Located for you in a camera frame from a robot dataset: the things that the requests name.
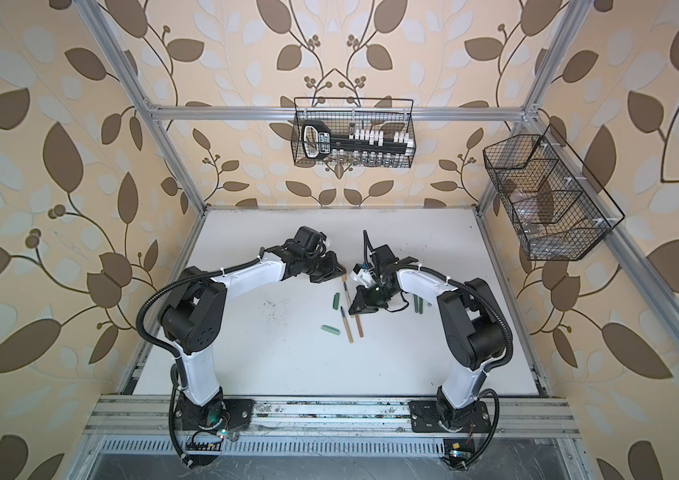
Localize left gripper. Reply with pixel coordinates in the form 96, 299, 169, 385
301, 249, 349, 280

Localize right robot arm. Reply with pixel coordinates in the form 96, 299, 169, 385
349, 233, 515, 432

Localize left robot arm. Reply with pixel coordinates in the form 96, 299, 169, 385
134, 226, 347, 428

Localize light green cap lower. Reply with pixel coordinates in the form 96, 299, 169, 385
320, 325, 341, 336

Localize black socket tool set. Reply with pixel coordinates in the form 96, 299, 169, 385
297, 120, 417, 160

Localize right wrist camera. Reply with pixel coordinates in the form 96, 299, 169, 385
351, 263, 377, 288

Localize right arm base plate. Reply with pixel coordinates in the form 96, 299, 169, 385
409, 400, 491, 435

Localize back wire basket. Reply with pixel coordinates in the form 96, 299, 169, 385
290, 95, 417, 169

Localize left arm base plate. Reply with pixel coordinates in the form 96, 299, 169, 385
171, 396, 254, 432

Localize side wire basket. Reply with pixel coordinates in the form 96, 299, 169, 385
483, 125, 625, 261

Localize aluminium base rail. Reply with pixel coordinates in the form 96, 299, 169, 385
84, 395, 581, 439

